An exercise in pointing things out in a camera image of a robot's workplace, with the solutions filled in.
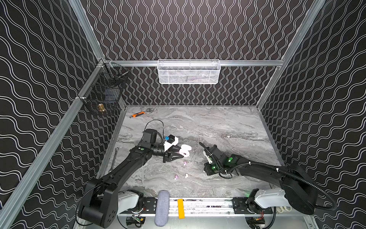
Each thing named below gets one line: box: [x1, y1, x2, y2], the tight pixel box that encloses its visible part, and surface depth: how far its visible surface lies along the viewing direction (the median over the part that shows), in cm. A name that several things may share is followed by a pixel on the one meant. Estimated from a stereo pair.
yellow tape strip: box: [177, 198, 185, 219], surface depth 75 cm
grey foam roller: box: [154, 189, 170, 227], surface depth 73 cm
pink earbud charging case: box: [179, 144, 193, 157], surface depth 75 cm
